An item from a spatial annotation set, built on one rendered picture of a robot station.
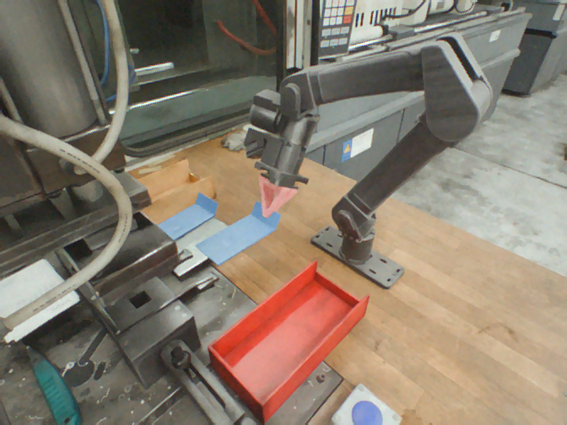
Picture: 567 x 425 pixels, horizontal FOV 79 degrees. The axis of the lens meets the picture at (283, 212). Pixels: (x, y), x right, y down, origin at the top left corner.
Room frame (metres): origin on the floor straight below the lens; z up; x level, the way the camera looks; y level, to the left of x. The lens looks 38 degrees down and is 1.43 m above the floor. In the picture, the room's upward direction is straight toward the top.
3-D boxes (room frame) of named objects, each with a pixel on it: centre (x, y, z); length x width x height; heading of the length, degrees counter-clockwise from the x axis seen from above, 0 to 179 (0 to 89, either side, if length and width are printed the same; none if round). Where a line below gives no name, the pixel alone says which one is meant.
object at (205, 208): (0.61, 0.23, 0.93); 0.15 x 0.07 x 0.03; 139
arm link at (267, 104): (0.62, 0.00, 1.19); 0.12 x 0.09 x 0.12; 55
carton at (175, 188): (0.69, 0.31, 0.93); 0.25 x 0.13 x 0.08; 136
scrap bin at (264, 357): (0.32, -0.02, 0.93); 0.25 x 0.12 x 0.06; 136
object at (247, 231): (0.49, 0.08, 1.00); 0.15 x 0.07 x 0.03; 135
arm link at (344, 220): (0.52, -0.14, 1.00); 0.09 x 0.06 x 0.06; 145
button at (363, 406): (0.19, -0.11, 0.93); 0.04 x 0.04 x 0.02
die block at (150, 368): (0.35, 0.24, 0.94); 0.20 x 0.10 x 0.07; 46
